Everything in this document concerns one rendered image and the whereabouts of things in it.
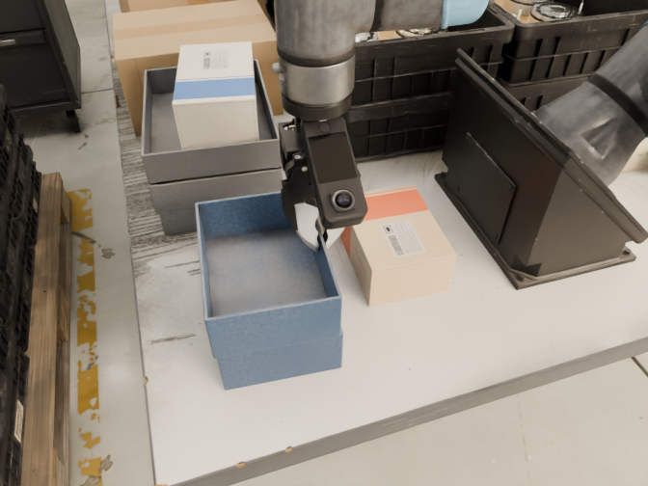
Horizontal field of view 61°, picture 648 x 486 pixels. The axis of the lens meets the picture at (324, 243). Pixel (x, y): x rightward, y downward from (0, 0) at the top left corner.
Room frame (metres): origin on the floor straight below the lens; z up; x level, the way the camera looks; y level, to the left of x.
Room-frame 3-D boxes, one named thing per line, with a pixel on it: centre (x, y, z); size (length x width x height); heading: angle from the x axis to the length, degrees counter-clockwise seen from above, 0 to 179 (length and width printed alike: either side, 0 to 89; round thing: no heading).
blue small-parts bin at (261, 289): (0.47, 0.07, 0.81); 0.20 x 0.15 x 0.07; 13
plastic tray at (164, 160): (0.80, 0.19, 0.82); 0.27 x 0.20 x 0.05; 12
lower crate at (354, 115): (1.05, -0.13, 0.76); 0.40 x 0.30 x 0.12; 15
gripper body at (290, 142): (0.51, 0.01, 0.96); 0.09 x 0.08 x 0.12; 13
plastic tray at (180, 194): (0.79, 0.19, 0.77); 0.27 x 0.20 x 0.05; 13
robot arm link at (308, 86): (0.51, 0.01, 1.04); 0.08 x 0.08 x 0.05
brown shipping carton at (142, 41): (1.07, 0.26, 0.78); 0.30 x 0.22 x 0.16; 107
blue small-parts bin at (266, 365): (0.47, 0.07, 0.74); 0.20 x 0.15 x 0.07; 13
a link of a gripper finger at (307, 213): (0.51, 0.02, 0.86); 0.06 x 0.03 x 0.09; 13
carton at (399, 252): (0.58, -0.10, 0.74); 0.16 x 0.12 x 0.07; 14
